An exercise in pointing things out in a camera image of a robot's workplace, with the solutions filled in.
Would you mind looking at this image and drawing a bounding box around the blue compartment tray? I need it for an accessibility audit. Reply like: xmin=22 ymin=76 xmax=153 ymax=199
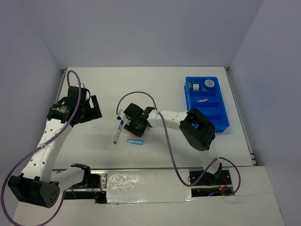
xmin=184 ymin=77 xmax=230 ymax=133

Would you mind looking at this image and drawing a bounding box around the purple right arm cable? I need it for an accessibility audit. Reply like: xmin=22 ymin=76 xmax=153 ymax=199
xmin=116 ymin=91 xmax=242 ymax=197

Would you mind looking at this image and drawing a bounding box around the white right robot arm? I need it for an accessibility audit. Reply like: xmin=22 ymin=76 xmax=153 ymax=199
xmin=118 ymin=103 xmax=222 ymax=186

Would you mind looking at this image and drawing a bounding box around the blue white marker pen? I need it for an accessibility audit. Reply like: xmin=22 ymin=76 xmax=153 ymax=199
xmin=113 ymin=120 xmax=124 ymax=144

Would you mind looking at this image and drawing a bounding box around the blue white ink jar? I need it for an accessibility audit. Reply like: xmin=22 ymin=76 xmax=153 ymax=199
xmin=189 ymin=82 xmax=200 ymax=91

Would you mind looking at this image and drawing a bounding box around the silver foil cover plate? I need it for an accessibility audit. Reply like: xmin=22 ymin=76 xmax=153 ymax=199
xmin=106 ymin=169 xmax=193 ymax=204

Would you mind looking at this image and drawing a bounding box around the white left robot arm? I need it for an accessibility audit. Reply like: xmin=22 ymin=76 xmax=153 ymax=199
xmin=8 ymin=86 xmax=102 ymax=208

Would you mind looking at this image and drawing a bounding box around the blue correction tape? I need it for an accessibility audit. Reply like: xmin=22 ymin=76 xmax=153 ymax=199
xmin=127 ymin=139 xmax=144 ymax=145

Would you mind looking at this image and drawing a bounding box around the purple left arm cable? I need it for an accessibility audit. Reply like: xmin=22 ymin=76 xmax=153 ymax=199
xmin=0 ymin=70 xmax=83 ymax=224

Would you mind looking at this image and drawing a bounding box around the pink correction tape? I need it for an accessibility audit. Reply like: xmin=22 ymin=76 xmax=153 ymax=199
xmin=197 ymin=98 xmax=210 ymax=103

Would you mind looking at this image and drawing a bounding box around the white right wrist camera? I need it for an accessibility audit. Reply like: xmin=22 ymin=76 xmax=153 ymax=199
xmin=117 ymin=109 xmax=131 ymax=125

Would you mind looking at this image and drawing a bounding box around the orange correction tape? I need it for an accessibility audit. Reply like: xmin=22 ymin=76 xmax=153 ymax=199
xmin=129 ymin=132 xmax=145 ymax=138

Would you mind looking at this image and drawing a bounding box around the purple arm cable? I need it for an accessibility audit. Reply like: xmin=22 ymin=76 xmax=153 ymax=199
xmin=116 ymin=91 xmax=242 ymax=197
xmin=0 ymin=70 xmax=83 ymax=224

